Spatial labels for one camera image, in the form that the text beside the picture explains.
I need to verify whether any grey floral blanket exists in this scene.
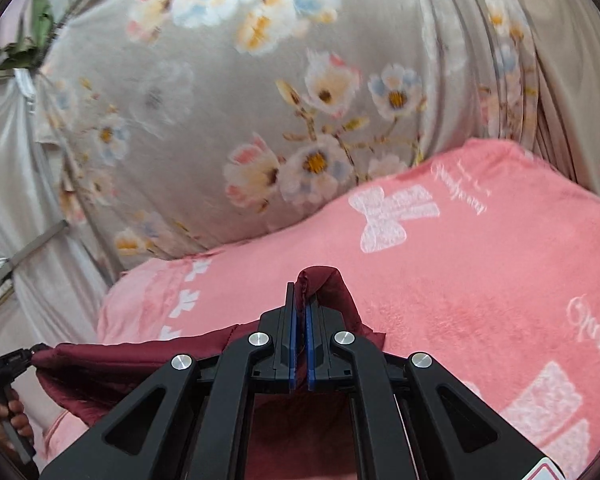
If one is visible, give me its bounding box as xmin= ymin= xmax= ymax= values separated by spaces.
xmin=32 ymin=0 xmax=600 ymax=271

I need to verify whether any pink fleece blanket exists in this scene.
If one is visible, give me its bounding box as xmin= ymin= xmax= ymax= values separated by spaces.
xmin=42 ymin=137 xmax=600 ymax=480

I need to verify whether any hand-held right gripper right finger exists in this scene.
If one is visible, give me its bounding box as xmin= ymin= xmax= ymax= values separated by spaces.
xmin=304 ymin=299 xmax=552 ymax=480

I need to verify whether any white satin curtain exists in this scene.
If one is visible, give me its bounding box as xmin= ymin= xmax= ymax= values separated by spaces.
xmin=0 ymin=75 xmax=111 ymax=361

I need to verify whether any maroon puffer jacket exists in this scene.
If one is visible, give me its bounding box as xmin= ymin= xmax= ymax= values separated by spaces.
xmin=31 ymin=266 xmax=386 ymax=480

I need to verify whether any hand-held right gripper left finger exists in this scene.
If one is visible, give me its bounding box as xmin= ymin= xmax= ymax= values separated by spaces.
xmin=37 ymin=281 xmax=302 ymax=480

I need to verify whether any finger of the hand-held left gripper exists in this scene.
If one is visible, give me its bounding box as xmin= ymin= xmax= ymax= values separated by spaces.
xmin=14 ymin=343 xmax=50 ymax=368

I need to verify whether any green cloth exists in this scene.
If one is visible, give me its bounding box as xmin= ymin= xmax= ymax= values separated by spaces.
xmin=0 ymin=0 xmax=68 ymax=68

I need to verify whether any person's left hand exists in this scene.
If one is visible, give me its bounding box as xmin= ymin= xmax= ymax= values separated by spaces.
xmin=0 ymin=397 xmax=35 ymax=443

